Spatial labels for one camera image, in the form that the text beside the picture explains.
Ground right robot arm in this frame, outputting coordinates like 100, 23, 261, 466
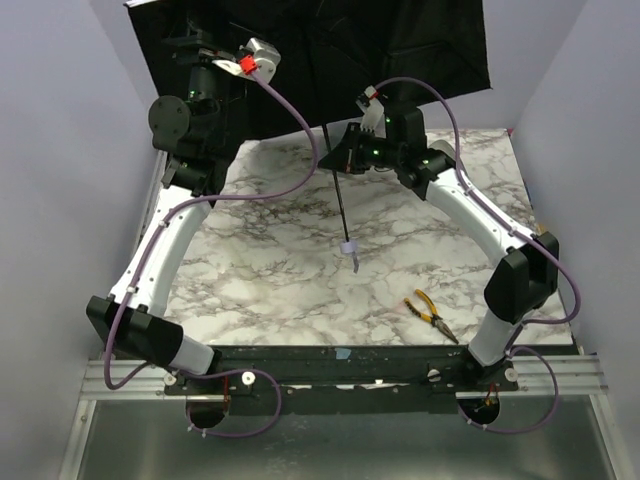
319, 105, 559, 368

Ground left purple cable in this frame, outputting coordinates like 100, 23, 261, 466
103, 69, 321, 441

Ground beige umbrella case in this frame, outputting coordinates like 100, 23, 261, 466
429, 139, 456, 164

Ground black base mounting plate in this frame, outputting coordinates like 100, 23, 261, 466
164, 346, 518, 416

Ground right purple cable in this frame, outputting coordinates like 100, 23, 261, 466
372, 77, 581, 434

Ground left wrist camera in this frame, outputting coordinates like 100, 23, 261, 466
212, 38, 281, 84

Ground aluminium extrusion rail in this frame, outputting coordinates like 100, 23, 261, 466
79, 349, 609, 401

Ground lavender umbrella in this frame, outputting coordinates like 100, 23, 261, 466
123, 0, 497, 275

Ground purple cable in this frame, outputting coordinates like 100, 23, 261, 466
372, 77, 581, 434
103, 69, 321, 441

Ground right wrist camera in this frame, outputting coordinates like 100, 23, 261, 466
356, 86, 384, 132

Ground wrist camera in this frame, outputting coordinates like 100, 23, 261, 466
356, 86, 384, 132
212, 38, 281, 84

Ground yellow handled pliers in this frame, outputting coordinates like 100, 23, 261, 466
403, 289, 459, 345

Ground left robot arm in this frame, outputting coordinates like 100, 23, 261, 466
86, 16, 247, 375

